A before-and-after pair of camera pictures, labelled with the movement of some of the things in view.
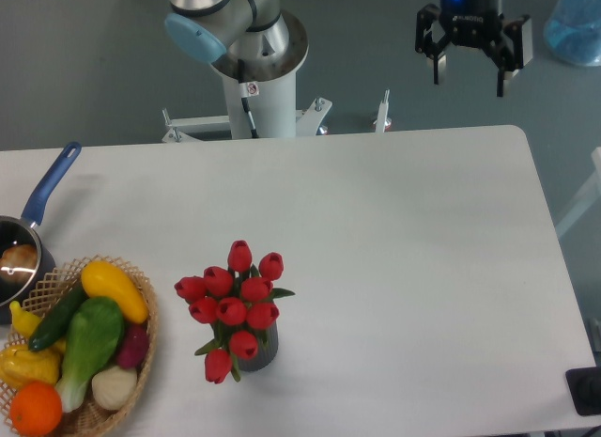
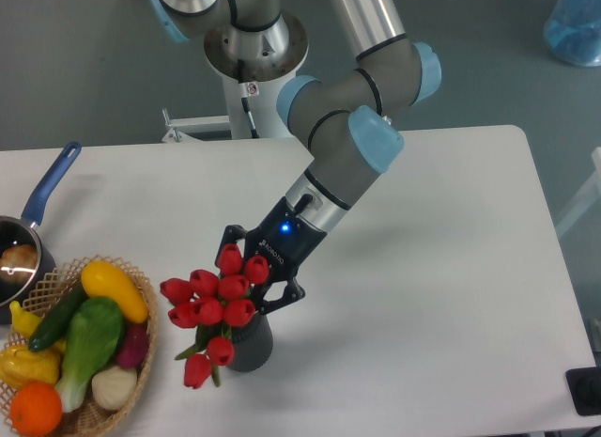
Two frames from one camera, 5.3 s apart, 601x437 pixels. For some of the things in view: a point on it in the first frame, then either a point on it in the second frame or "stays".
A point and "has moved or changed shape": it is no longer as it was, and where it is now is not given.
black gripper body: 471,14 → 284,239
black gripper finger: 512,51 → 292,293
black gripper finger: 427,41 → 232,234
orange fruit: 36,408 stays
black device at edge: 584,386 stays
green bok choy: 96,333 stays
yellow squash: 101,279 stays
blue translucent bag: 573,24 stays
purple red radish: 134,346 stays
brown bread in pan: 19,263 stays
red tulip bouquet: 239,302 has moved or changed shape
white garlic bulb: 114,387 stays
